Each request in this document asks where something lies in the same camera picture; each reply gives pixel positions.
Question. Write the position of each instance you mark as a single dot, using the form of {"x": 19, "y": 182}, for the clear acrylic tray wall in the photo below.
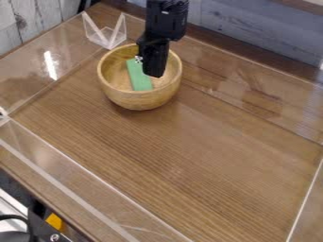
{"x": 115, "y": 210}

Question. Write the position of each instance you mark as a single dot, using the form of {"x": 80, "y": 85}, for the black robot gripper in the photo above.
{"x": 166, "y": 26}

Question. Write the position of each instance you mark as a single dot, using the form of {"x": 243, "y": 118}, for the yellow and black device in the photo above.
{"x": 56, "y": 222}

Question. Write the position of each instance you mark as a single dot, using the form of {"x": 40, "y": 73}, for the brown wooden bowl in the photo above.
{"x": 114, "y": 79}

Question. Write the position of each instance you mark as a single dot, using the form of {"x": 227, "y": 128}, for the clear acrylic corner bracket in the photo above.
{"x": 106, "y": 37}

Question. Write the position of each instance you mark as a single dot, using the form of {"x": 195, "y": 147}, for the green rectangular block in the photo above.
{"x": 139, "y": 80}

